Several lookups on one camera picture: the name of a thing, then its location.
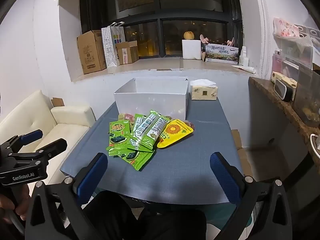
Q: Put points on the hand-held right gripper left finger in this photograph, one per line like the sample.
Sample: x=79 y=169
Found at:
x=92 y=177

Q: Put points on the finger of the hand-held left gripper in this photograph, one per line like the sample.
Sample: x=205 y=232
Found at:
x=31 y=136
x=53 y=146

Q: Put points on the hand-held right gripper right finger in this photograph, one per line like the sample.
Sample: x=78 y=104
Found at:
x=222 y=177

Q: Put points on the green seaweed snack packet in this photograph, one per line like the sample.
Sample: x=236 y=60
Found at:
x=136 y=158
x=113 y=150
x=137 y=135
x=118 y=132

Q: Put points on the yellow snack packet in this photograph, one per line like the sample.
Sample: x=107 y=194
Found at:
x=175 y=132

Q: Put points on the yellow jelly cup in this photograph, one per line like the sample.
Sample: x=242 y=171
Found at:
x=121 y=117

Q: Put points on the orange jelly cup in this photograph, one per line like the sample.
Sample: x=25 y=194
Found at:
x=129 y=116

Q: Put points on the green packet with white label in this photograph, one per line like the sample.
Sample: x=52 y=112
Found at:
x=155 y=126

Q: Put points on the white storage box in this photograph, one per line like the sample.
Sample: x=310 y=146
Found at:
x=150 y=100

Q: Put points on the person's left hand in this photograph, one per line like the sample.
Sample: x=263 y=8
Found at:
x=23 y=200

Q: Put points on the white leather sofa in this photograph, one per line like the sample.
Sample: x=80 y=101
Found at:
x=37 y=120

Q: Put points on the cardboard boxes on floor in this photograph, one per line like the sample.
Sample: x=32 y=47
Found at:
x=241 y=155

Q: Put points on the flat cardboard piece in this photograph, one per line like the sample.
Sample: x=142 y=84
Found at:
x=57 y=102

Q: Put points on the person's black pants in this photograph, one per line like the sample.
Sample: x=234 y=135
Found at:
x=145 y=220

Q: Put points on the yellow tissue pack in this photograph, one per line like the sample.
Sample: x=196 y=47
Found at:
x=203 y=91

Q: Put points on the wooden counter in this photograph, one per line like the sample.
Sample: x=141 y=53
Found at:
x=265 y=90

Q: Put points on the large cardboard box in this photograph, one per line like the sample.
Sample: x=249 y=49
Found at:
x=91 y=52

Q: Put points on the grey and black device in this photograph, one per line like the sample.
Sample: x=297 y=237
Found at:
x=282 y=91

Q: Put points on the rolled white paper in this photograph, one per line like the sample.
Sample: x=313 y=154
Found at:
x=243 y=68

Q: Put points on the white dotted paper bag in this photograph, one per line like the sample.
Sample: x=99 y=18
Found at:
x=111 y=45

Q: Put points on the yellow and white box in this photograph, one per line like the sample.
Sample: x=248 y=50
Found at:
x=282 y=77

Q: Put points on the dark clear plastic container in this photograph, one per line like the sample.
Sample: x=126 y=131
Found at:
x=307 y=97

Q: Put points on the small open cardboard box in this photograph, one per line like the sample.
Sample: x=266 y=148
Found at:
x=127 y=52

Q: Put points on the white spray bottle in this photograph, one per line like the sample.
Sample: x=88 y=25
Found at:
x=243 y=56

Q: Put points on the landscape printed carton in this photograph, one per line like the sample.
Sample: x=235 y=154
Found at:
x=222 y=53

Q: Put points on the small brown paper bag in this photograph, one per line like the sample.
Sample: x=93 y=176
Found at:
x=203 y=53

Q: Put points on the white foam box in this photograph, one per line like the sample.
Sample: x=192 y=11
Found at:
x=191 y=50

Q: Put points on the pink plastic toy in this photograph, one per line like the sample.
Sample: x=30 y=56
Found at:
x=231 y=42
x=204 y=40

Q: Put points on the clear plastic drawer unit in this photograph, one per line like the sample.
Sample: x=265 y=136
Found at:
x=292 y=57

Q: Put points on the yellow pomelo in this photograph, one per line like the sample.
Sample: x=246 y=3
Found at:
x=189 y=35

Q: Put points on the floral pouch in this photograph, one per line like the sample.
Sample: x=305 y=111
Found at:
x=285 y=27

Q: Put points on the white corrugated pipe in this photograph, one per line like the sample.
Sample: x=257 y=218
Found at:
x=263 y=17

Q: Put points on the dark window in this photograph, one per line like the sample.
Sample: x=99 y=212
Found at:
x=160 y=5

